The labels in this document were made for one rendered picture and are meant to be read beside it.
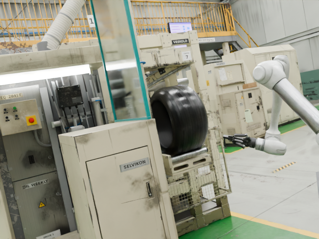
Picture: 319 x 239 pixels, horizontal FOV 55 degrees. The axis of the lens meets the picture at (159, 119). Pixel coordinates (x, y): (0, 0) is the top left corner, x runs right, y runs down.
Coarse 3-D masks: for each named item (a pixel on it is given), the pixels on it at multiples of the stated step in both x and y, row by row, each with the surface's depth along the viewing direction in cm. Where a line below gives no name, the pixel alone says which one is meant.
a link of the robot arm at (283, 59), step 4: (276, 56) 201; (280, 56) 198; (284, 56) 198; (276, 60) 198; (280, 60) 198; (284, 60) 197; (288, 60) 199; (284, 64) 196; (288, 64) 199; (284, 68) 195; (288, 68) 200; (284, 72) 196; (288, 72) 201; (288, 76) 202
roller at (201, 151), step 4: (200, 148) 239; (204, 148) 239; (188, 152) 234; (192, 152) 234; (196, 152) 235; (200, 152) 237; (204, 152) 239; (172, 156) 228; (176, 156) 229; (180, 156) 230; (184, 156) 231; (188, 156) 233; (192, 156) 236; (172, 160) 226; (176, 160) 228
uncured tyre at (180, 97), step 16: (160, 96) 232; (176, 96) 224; (192, 96) 228; (160, 112) 269; (176, 112) 219; (192, 112) 222; (160, 128) 269; (176, 128) 220; (192, 128) 222; (160, 144) 251; (176, 144) 226; (192, 144) 229
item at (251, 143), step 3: (246, 138) 223; (249, 138) 222; (252, 138) 222; (255, 138) 222; (243, 141) 225; (249, 141) 223; (252, 141) 221; (255, 141) 220; (249, 144) 224; (252, 144) 221; (252, 147) 223
